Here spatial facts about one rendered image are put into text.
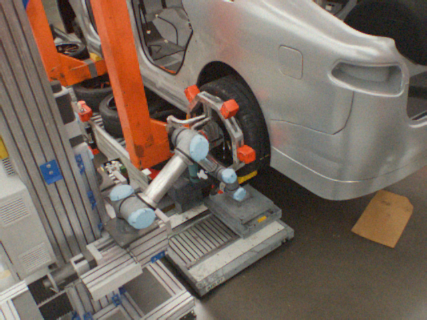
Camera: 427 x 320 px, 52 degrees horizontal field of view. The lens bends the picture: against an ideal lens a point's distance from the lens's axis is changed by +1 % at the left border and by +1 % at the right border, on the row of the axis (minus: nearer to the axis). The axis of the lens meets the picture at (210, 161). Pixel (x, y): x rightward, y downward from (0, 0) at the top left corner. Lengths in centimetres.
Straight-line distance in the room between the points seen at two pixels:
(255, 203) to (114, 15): 161
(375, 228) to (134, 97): 195
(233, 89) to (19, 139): 129
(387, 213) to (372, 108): 160
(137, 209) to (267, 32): 110
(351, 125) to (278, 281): 130
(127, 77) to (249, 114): 82
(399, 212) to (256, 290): 129
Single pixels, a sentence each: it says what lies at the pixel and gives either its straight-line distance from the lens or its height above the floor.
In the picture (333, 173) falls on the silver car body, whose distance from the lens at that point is 233.
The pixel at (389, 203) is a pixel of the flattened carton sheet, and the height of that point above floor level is 1.
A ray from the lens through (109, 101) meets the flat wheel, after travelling 439.
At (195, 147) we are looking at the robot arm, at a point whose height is 123.
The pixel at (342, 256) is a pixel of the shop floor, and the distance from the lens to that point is 321.
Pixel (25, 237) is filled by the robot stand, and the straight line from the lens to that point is 221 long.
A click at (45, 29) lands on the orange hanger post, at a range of 469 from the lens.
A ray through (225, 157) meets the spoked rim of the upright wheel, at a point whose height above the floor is 63.
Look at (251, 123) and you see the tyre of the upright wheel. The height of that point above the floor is 102.
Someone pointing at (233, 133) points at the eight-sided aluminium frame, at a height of 98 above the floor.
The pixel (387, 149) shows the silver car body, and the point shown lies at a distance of 226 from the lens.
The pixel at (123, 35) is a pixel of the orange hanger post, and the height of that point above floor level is 151.
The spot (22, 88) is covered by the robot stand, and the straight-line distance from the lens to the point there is 195.
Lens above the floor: 233
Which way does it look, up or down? 34 degrees down
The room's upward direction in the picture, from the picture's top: 7 degrees counter-clockwise
